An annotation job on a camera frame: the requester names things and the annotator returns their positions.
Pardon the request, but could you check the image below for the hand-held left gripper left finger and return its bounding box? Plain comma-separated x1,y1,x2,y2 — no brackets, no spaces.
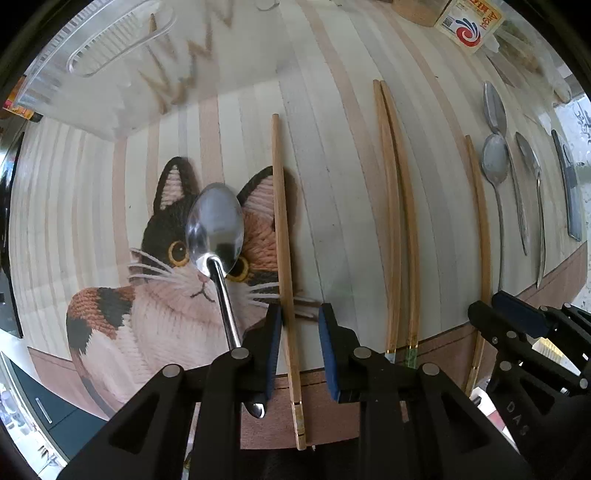
58,305,284,480

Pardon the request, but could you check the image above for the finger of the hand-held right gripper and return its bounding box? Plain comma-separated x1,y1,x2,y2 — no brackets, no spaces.
468,301,591,394
491,291,591,352

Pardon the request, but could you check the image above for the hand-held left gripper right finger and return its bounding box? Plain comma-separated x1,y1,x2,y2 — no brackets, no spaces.
318,302,532,480

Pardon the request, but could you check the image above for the bamboo chopstick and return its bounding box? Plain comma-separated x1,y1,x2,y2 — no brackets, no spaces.
271,114,307,450
373,80,402,365
464,135,492,398
379,80,421,366

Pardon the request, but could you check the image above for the large steel spoon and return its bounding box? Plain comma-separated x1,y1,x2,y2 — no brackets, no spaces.
185,182,267,419

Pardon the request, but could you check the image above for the clear plastic container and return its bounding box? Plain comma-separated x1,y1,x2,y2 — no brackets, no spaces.
18,0,298,145

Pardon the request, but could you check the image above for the steel table knife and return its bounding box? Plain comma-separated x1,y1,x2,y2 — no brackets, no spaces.
551,129,583,242

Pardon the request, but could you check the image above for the striped cat placemat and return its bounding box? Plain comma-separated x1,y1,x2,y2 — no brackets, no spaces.
9,0,588,452

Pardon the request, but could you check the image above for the teal cabinet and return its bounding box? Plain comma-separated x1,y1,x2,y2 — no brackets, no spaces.
25,364,109,460

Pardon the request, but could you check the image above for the clear snack packet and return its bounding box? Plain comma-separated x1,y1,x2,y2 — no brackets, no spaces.
488,21,546,77

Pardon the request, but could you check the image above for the box with red swirl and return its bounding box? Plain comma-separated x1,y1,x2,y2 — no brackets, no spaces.
434,0,504,55

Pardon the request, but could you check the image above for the black cooktop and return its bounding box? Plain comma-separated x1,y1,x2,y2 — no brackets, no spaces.
0,134,25,340

